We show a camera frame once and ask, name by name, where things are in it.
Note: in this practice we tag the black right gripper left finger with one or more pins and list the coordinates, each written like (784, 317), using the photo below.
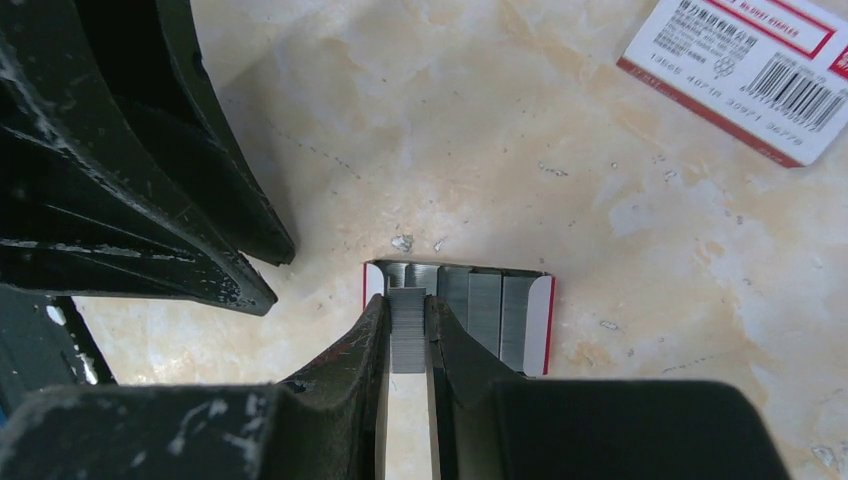
(322, 422)

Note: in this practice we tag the tray of staple strips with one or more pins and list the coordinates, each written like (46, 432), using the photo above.
(509, 312)

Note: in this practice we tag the red white staple box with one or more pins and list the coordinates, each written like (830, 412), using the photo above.
(772, 74)

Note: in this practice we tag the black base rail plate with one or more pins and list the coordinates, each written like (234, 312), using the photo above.
(45, 342)

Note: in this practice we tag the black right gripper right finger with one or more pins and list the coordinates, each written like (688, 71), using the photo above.
(490, 422)

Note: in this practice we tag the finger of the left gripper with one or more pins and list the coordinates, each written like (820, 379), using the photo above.
(150, 58)
(85, 209)

